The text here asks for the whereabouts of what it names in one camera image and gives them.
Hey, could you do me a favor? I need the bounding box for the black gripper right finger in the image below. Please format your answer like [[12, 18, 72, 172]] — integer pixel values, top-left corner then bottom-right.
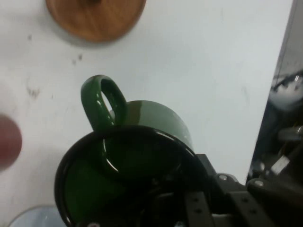
[[196, 153, 303, 227]]

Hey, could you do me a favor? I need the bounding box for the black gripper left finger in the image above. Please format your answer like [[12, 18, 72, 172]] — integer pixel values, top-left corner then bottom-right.
[[139, 191, 214, 227]]

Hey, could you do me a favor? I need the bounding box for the green enamel mug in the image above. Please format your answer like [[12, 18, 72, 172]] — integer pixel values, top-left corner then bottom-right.
[[54, 74, 207, 227]]

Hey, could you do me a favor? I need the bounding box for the white enamel mug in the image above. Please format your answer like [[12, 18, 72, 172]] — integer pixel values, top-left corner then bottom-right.
[[8, 204, 70, 227]]

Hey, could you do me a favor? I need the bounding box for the red enamel mug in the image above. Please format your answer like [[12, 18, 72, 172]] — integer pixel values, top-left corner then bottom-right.
[[0, 113, 23, 174]]

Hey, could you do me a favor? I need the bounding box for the wooden mug tree stand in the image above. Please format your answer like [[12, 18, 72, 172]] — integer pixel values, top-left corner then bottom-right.
[[45, 0, 148, 44]]

